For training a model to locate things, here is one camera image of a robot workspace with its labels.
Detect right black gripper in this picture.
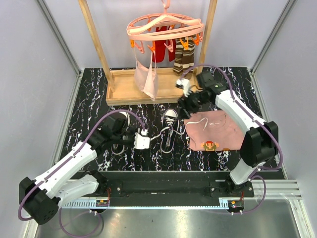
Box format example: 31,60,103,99
177,89,211,121

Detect black sneaker with white laces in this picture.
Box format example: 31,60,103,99
148,108,207,154

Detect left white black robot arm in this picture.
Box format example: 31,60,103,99
18,112,140,225

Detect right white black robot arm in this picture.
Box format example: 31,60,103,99
176,71,278,197

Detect pink mario t-shirt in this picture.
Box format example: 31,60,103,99
184,110,244,151

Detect brown striped sock pair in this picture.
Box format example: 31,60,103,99
173,38,195,75

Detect pink bra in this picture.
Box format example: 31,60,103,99
134,52,159,101

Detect red sock pair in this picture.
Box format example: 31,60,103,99
152,39,176,63

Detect left small connector box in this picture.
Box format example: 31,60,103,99
96,199,109,207

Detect small connector box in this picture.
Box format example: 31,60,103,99
96,199,109,207
228,200,244,213

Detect pink round clip hanger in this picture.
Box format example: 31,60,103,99
126,0,205,54

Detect right small connector box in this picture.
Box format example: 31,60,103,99
228,200,244,213

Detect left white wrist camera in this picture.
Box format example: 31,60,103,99
134,129,151,150

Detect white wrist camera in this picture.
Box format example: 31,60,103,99
134,129,151,150
175,78,191,97

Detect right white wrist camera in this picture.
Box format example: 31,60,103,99
175,78,191,97

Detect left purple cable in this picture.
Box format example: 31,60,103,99
17,109,147,235

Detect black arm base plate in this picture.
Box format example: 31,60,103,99
101,171,255,209

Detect wooden drying rack frame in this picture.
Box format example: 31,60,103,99
79,0,217,106

